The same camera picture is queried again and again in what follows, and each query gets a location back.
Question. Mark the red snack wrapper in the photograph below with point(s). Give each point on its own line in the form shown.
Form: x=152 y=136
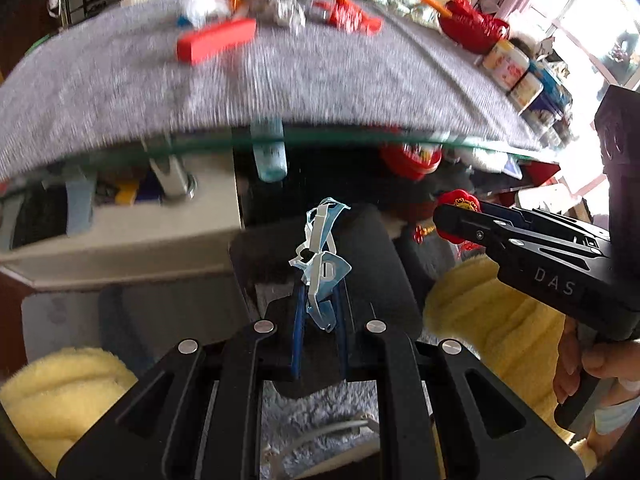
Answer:
x=345 y=12

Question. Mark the black trash bin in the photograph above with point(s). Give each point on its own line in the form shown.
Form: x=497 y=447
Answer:
x=370 y=270

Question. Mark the teal bottle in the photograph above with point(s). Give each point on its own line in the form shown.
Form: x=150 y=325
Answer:
x=269 y=155

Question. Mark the small white bottle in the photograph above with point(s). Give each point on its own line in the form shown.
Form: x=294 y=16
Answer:
x=525 y=92

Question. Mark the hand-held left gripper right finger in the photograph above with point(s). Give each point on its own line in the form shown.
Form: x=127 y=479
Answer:
x=342 y=345

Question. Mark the crumpled clear plastic wrap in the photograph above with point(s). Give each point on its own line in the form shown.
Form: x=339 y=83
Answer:
x=200 y=7

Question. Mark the grey table mat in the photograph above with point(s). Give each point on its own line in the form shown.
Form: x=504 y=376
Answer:
x=150 y=100

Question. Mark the window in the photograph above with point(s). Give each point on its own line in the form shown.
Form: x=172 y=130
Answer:
x=600 y=15

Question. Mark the red openwork basket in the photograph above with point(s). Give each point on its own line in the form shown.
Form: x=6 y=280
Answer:
x=472 y=25

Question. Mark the floral cloth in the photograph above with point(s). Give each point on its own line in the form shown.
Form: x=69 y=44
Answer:
x=405 y=2

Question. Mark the orange carrot toy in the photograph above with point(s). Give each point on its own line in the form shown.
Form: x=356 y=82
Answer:
x=435 y=4

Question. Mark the red box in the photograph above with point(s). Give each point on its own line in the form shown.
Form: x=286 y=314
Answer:
x=215 y=40

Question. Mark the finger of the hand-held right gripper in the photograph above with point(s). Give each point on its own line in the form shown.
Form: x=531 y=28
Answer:
x=560 y=225
x=465 y=222

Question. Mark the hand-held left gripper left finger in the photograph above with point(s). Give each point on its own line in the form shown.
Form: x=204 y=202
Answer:
x=299 y=340

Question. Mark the red container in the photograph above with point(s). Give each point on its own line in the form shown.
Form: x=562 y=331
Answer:
x=410 y=160

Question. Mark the blue round tin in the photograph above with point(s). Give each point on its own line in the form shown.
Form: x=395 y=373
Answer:
x=550 y=92

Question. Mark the red lucky ornament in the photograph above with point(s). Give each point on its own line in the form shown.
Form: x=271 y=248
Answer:
x=457 y=199

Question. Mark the person's right hand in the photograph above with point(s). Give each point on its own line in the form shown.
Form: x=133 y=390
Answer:
x=615 y=360

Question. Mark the large white bottle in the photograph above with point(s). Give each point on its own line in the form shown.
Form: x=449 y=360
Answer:
x=505 y=65

